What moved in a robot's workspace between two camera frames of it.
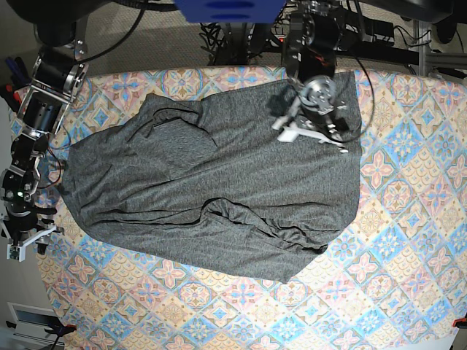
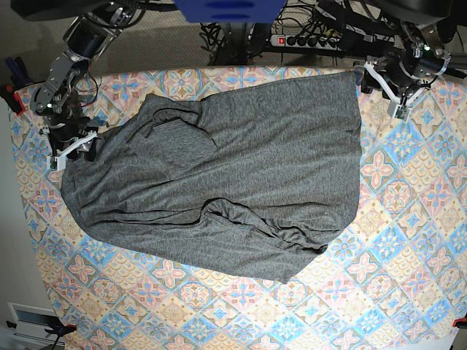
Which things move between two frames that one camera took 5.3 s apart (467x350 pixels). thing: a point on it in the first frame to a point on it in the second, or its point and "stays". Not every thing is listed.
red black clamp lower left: x=56 y=328 stays
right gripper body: x=331 y=127 to x=402 y=84
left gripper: x=24 y=227 to x=65 y=137
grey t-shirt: x=210 y=187 stays
